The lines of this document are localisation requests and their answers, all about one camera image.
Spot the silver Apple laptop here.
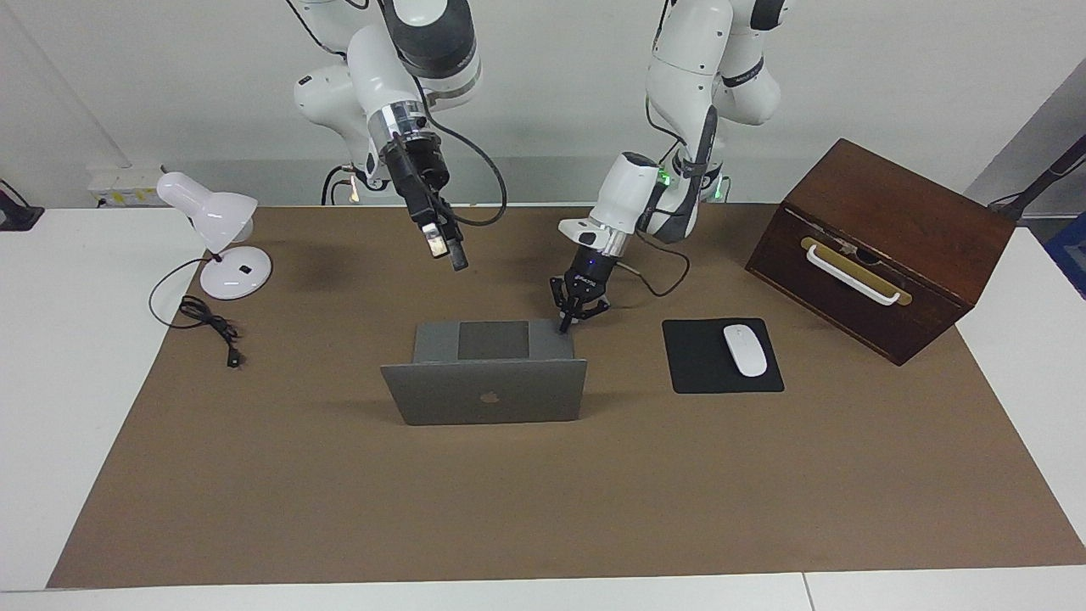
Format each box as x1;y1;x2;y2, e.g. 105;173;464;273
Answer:
380;320;589;427

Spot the black mouse pad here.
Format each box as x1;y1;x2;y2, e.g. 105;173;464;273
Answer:
662;318;786;395

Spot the white computer mouse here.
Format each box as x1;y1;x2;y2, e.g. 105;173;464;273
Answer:
723;324;769;378

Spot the brown table mat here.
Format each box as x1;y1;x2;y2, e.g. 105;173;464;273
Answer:
47;202;1086;589

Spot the white desk lamp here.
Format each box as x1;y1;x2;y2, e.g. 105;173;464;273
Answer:
156;171;274;301

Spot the dark brown wooden box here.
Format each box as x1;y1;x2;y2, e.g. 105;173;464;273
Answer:
745;138;1017;367

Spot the black table clamp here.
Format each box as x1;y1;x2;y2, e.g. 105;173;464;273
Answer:
0;180;45;232

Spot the black stand pole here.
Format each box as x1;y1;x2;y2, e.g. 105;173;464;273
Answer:
988;134;1086;223

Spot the blue crate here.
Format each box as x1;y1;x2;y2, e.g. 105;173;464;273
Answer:
1045;212;1086;300

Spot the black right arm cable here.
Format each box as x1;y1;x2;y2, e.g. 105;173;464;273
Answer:
411;76;509;228

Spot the black arm base cable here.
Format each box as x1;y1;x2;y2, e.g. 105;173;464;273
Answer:
321;164;357;206

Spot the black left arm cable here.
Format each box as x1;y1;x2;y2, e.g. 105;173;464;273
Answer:
624;229;691;298

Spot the black lamp power cable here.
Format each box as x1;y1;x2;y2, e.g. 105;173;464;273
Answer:
149;255;244;369

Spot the white box handle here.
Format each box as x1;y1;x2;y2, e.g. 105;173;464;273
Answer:
806;244;902;306

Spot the white wall power strip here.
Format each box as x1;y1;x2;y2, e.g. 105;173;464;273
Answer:
87;165;166;209

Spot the brass handle backplate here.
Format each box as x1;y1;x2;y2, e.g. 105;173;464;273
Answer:
800;237;914;306

